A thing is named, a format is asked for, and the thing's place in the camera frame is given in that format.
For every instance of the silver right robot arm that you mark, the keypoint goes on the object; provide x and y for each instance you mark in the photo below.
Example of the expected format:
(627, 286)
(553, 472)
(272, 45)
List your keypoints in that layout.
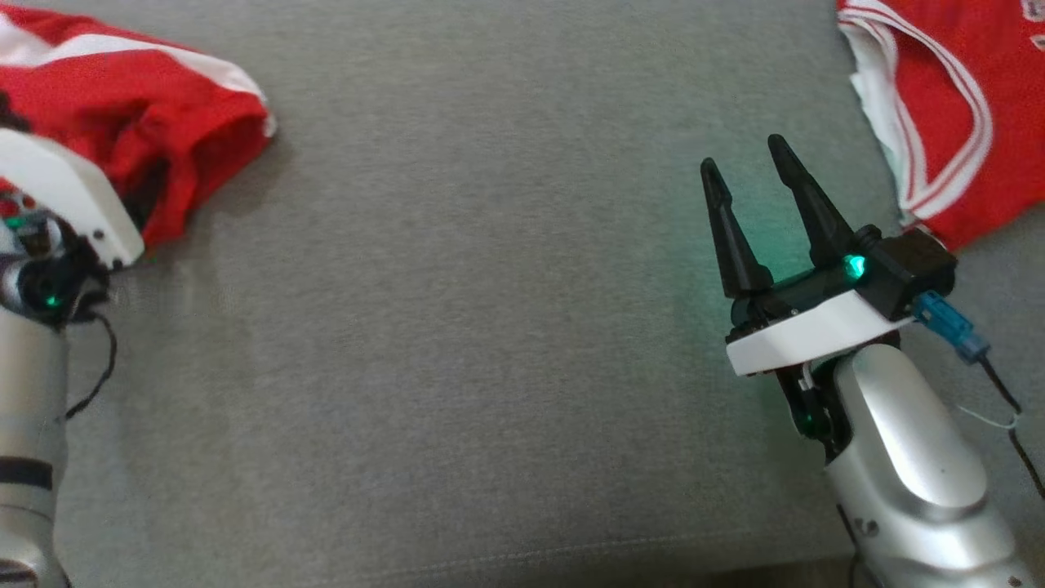
(906, 457)

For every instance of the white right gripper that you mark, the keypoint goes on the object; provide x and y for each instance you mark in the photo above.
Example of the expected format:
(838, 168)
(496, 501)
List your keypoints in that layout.
(808, 331)

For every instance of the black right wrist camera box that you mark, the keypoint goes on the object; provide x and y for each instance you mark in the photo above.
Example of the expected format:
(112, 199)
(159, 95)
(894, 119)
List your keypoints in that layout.
(910, 269)

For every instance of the large grey sofa seat cushion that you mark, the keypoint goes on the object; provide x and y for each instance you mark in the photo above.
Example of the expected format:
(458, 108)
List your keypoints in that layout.
(490, 327)

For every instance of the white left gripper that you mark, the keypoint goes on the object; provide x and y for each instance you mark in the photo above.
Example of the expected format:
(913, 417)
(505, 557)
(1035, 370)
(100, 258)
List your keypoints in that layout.
(73, 192)

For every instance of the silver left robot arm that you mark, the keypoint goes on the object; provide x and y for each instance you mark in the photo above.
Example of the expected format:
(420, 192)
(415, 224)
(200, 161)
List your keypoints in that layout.
(28, 392)

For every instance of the red shirt with white sleeves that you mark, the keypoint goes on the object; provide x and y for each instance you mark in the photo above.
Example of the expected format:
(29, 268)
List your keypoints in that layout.
(1004, 163)

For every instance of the red shorts with white stripes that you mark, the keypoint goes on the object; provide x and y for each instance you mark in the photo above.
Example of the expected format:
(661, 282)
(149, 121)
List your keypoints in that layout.
(163, 106)

